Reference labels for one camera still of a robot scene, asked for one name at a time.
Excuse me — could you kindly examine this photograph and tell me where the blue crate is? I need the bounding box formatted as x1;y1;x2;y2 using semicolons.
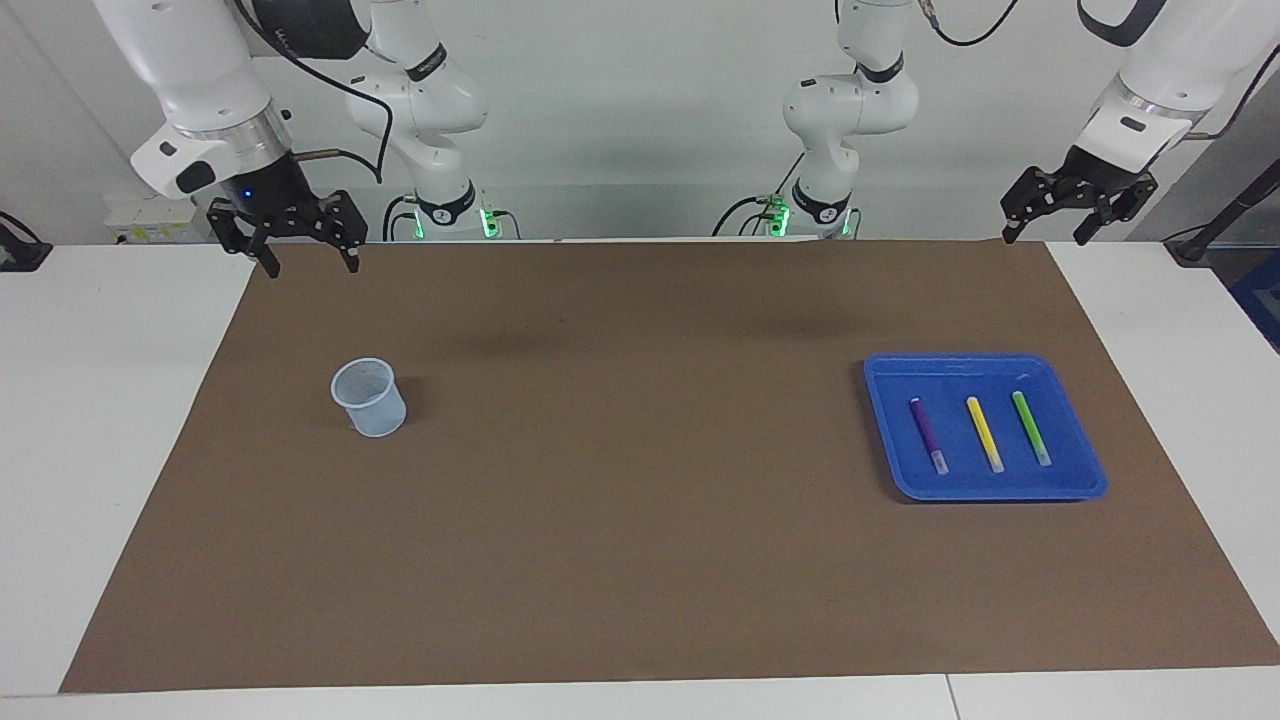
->
1228;250;1280;353

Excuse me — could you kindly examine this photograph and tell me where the black clamp mount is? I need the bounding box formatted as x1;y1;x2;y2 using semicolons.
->
0;212;53;272

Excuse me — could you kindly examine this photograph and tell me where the black right base cable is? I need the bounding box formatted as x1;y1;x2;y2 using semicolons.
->
383;193;421;242

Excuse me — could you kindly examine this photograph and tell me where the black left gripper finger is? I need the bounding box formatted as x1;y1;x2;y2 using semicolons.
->
1002;166;1061;244
1073;175;1158;246

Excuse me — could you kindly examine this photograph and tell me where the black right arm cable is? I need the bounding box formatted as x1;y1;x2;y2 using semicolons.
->
235;0;393;184

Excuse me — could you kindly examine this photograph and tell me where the white power strip box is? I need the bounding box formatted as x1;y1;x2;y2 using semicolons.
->
105;197;216;245

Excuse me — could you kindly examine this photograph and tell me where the black base cable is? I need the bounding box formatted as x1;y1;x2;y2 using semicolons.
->
383;193;421;242
712;150;806;238

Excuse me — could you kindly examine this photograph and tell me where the black left base cable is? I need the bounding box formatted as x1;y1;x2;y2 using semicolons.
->
712;150;806;238

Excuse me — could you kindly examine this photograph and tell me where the black stand pole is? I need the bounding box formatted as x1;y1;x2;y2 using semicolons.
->
1165;158;1280;266

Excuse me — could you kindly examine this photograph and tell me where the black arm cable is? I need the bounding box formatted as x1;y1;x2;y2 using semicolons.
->
235;0;393;184
920;0;1280;141

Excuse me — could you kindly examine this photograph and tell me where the blue plastic tray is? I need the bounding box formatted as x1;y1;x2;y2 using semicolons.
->
863;352;1109;502

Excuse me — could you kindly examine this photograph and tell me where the translucent plastic cup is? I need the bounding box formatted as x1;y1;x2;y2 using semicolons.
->
330;357;408;439

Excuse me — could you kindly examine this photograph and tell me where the brown table mat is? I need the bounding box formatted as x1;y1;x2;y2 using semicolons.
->
60;240;1280;694

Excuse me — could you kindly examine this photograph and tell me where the purple pen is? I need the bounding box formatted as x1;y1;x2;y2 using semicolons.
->
908;398;949;476

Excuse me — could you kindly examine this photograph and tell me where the green pen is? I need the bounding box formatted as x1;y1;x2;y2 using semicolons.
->
1011;390;1053;467

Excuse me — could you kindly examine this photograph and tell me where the yellow pen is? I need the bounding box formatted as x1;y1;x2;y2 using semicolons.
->
965;396;1005;474

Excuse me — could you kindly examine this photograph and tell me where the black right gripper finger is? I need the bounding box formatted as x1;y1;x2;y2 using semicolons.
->
207;198;281;279
318;190;368;273

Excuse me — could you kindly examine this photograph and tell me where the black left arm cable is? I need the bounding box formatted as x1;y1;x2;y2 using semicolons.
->
920;0;1280;141

